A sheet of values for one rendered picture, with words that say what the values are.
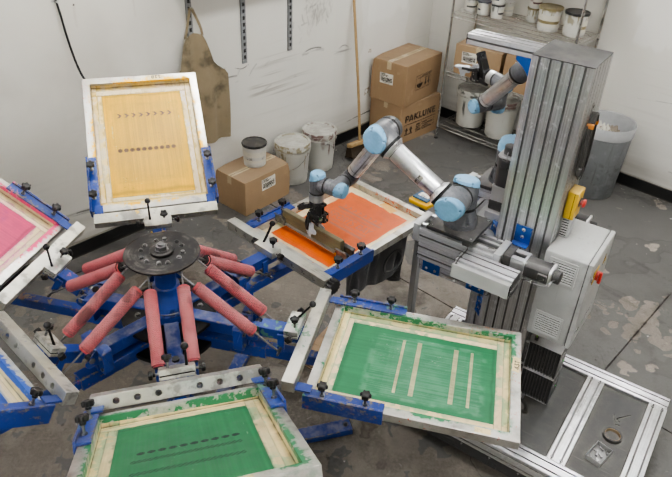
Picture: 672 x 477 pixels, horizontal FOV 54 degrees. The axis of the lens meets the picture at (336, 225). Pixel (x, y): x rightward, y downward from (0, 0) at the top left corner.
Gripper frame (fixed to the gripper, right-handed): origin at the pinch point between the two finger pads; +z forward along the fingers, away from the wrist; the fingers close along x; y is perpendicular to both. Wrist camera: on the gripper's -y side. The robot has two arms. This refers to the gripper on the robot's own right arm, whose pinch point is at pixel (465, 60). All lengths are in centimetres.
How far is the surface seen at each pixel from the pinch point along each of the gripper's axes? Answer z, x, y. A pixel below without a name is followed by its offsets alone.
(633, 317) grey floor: -74, 90, 182
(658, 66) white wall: 57, 246, 92
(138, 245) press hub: -40, -194, 11
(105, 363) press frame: -66, -222, 39
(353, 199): 4, -72, 63
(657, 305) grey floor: -73, 115, 185
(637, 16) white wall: 83, 243, 57
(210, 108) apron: 184, -92, 73
